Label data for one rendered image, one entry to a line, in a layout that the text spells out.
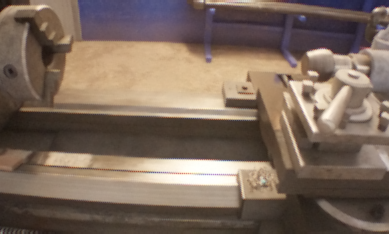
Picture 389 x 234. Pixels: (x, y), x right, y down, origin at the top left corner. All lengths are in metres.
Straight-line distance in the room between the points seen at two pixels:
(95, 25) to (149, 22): 0.71
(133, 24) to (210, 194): 3.37
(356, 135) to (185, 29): 3.50
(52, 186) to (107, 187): 0.14
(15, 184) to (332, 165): 0.72
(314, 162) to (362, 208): 0.18
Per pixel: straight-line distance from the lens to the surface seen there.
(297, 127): 0.55
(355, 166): 0.55
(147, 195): 0.73
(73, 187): 0.77
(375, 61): 0.85
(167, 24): 3.88
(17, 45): 0.74
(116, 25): 3.99
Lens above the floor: 1.39
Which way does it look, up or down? 35 degrees down
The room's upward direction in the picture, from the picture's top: 3 degrees clockwise
